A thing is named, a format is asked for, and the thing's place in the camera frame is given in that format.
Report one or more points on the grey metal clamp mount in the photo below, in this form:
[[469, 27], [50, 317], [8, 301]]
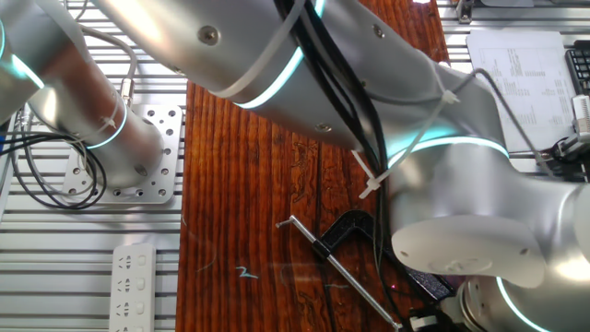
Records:
[[569, 147]]

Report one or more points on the white power strip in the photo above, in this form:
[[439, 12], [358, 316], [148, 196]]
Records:
[[133, 286]]

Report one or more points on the brown wooden board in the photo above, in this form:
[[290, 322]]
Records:
[[230, 207]]

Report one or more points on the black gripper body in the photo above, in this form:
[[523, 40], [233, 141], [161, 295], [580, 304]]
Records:
[[447, 316]]

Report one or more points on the printed white paper sheets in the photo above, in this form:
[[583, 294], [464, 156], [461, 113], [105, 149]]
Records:
[[530, 92]]

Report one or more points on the grey metal corner bracket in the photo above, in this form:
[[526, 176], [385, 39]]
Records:
[[464, 11]]

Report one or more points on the grey ribbed handheld device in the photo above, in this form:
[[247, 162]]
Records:
[[583, 115]]

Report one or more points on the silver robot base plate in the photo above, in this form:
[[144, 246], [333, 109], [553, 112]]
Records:
[[170, 138]]

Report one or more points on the black computer keyboard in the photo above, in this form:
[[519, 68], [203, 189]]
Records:
[[580, 69]]

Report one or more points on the white plug-in lamp socket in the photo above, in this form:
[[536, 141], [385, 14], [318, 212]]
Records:
[[421, 322]]

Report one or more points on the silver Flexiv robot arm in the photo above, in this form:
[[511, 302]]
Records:
[[184, 37]]

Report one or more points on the black C-clamp with steel screw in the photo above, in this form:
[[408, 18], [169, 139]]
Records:
[[343, 228]]

